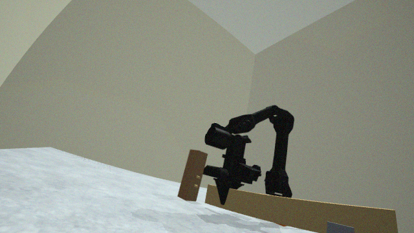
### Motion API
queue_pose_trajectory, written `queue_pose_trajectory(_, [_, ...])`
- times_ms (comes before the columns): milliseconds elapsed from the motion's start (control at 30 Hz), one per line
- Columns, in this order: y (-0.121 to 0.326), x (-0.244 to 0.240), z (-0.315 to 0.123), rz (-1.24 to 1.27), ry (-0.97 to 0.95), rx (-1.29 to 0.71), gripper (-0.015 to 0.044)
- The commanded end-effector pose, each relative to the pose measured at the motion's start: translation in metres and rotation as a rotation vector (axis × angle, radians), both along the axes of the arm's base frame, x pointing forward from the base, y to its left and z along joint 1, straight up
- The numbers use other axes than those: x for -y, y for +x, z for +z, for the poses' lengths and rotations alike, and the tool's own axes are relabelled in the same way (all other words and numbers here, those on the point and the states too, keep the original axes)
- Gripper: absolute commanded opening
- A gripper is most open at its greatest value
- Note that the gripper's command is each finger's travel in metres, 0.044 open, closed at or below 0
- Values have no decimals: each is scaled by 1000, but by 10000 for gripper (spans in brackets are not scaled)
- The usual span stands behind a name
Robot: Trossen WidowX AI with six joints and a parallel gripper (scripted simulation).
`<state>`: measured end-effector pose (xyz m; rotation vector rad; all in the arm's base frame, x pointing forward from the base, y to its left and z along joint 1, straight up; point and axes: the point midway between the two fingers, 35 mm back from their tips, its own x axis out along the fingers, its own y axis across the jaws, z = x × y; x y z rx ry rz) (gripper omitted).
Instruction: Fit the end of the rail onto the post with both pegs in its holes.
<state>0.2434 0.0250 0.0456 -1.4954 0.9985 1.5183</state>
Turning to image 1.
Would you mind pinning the long wooden rail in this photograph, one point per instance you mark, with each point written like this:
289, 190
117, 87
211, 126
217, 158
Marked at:
303, 214

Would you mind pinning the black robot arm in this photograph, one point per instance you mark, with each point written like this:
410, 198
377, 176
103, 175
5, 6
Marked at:
276, 180

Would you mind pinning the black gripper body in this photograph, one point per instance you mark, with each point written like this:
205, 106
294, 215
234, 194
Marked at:
225, 173

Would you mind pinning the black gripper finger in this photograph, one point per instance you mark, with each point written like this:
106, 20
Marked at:
236, 185
222, 188

